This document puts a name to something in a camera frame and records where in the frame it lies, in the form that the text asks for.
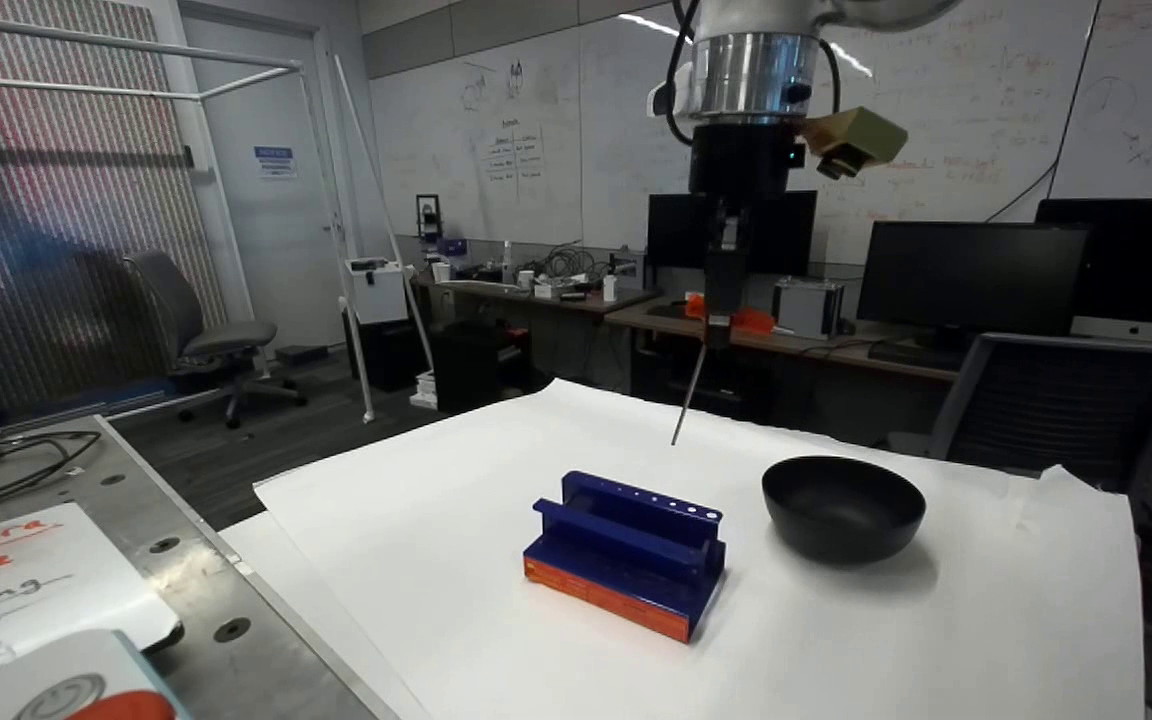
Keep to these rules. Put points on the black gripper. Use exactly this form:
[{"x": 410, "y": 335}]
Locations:
[{"x": 733, "y": 170}]

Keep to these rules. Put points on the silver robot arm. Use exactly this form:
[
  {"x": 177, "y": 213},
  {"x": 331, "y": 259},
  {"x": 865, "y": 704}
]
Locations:
[{"x": 740, "y": 80}]

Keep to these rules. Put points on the black bowl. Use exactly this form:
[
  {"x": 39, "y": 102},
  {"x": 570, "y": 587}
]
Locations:
[{"x": 843, "y": 508}]

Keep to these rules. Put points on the wooden desk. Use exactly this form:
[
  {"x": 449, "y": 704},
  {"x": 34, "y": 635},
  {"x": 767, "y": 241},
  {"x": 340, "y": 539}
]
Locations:
[{"x": 650, "y": 314}]

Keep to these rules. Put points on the black computer monitor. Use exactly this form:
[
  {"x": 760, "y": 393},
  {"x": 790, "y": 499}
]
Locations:
[{"x": 968, "y": 276}]

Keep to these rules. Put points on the dark mesh chair back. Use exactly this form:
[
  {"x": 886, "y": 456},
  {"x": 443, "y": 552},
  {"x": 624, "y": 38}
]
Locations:
[{"x": 1034, "y": 403}]

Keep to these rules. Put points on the blue orange tool holder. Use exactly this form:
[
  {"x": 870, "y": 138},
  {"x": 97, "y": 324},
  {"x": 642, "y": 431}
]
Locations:
[{"x": 636, "y": 552}]

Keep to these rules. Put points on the large right black monitor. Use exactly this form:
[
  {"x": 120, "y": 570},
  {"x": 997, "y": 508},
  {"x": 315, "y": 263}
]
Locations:
[{"x": 1114, "y": 289}]

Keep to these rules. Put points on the white paper sheet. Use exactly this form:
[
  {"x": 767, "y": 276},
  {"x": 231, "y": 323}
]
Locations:
[{"x": 406, "y": 557}]

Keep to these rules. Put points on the grey office chair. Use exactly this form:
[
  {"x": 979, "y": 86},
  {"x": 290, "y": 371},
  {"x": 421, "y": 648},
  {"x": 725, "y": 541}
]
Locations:
[{"x": 199, "y": 350}]

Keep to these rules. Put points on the white round-logo booklet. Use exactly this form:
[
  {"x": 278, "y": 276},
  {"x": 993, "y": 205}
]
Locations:
[{"x": 87, "y": 676}]

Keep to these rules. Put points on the white paper with orange print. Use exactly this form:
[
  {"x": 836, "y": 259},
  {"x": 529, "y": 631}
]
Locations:
[{"x": 63, "y": 574}]

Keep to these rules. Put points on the yellow wrist camera box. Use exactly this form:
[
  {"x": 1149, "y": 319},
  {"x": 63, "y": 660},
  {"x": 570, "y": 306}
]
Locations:
[{"x": 851, "y": 140}]

